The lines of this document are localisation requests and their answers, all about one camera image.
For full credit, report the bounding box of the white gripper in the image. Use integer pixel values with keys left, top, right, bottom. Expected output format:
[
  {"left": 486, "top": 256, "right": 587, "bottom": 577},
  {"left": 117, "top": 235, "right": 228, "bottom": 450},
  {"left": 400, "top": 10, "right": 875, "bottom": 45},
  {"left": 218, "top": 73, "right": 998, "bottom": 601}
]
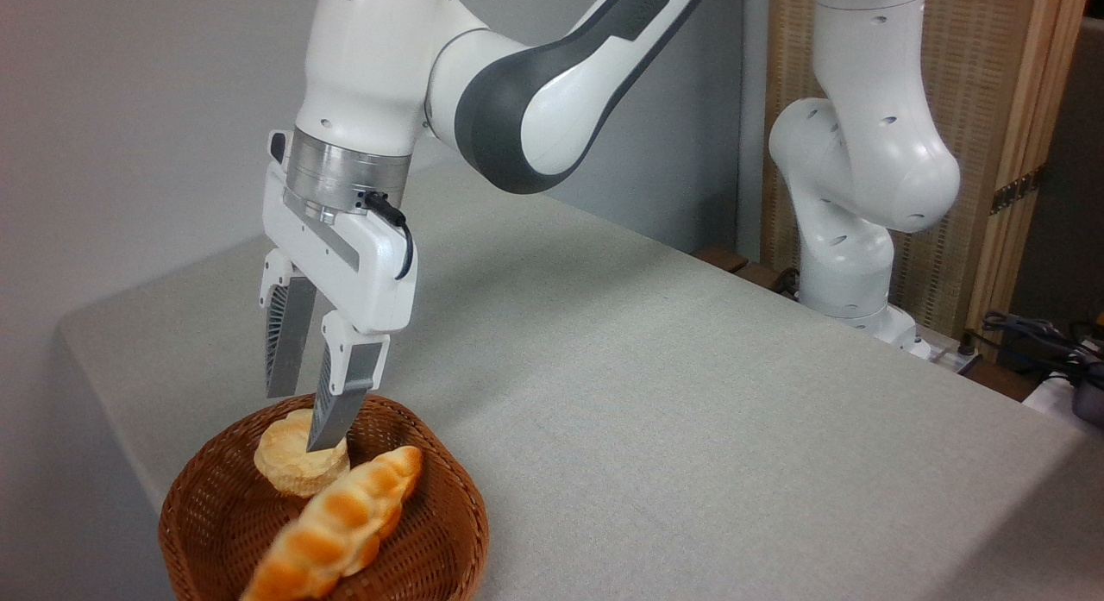
[{"left": 258, "top": 130, "right": 420, "bottom": 454}]

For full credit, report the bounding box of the braided golden bread loaf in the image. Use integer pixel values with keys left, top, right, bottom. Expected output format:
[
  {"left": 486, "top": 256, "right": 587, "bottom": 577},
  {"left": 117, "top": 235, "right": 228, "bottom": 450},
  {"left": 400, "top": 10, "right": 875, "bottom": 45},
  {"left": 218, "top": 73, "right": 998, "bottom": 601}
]
[{"left": 239, "top": 445, "right": 424, "bottom": 601}]

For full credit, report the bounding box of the round pale bread roll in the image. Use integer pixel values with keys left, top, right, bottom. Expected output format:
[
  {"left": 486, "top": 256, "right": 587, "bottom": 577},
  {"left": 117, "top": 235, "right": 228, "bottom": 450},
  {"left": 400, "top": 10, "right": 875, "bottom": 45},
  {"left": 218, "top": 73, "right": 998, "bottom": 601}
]
[{"left": 253, "top": 408, "right": 351, "bottom": 499}]

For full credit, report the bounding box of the brown woven wicker basket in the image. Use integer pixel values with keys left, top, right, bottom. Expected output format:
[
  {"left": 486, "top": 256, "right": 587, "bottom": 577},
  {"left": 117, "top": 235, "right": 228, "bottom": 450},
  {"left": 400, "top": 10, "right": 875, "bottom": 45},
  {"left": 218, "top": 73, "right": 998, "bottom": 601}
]
[{"left": 158, "top": 392, "right": 491, "bottom": 601}]

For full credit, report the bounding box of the grey tablecloth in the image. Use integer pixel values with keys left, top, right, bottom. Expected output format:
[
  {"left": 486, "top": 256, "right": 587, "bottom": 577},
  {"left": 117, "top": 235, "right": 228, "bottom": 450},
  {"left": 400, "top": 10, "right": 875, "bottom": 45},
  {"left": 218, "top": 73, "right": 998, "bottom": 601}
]
[{"left": 56, "top": 166, "right": 1104, "bottom": 601}]

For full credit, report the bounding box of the brown wooden board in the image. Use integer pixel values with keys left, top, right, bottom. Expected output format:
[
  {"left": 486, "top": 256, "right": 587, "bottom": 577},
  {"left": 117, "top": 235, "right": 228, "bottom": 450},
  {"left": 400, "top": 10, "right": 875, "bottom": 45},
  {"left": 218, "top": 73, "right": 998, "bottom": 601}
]
[{"left": 693, "top": 246, "right": 786, "bottom": 293}]

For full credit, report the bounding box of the brass screen hinge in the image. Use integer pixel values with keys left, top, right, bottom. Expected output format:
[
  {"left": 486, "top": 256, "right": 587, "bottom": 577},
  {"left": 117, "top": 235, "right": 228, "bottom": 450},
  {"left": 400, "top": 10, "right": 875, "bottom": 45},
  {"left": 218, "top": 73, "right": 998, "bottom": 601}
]
[{"left": 990, "top": 165, "right": 1047, "bottom": 216}]

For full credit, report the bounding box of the wooden rattan folding screen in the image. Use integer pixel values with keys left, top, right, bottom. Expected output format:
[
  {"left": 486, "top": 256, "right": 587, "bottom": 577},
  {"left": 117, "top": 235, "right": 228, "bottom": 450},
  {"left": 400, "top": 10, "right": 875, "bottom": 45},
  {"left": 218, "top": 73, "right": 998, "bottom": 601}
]
[{"left": 759, "top": 0, "right": 1093, "bottom": 343}]

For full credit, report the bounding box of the dark grey box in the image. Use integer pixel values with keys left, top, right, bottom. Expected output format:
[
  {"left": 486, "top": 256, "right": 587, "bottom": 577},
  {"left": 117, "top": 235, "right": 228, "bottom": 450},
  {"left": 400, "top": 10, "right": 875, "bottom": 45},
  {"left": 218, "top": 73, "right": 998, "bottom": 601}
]
[{"left": 1072, "top": 360, "right": 1104, "bottom": 429}]

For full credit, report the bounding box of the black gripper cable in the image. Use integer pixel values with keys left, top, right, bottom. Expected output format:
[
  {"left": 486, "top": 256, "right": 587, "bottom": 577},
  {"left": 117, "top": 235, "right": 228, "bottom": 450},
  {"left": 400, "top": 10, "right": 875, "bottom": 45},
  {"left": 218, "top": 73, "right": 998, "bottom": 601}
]
[{"left": 361, "top": 191, "right": 416, "bottom": 282}]

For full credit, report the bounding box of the black cable bundle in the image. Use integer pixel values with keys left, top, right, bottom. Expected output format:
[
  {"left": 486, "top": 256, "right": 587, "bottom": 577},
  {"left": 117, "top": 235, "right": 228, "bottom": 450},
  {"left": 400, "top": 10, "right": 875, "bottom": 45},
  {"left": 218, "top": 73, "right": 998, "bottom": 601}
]
[{"left": 981, "top": 310, "right": 1104, "bottom": 371}]

